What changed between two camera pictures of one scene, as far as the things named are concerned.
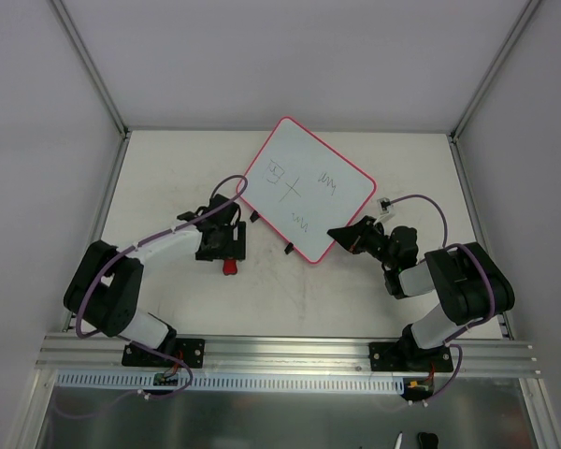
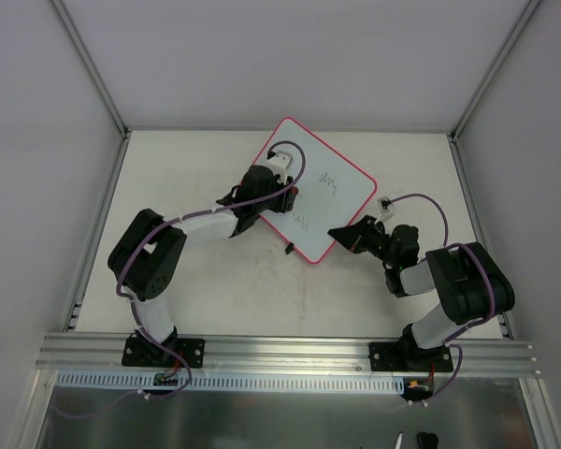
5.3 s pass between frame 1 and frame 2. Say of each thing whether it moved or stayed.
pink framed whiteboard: stayed
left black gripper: moved
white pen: stayed
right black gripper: stayed
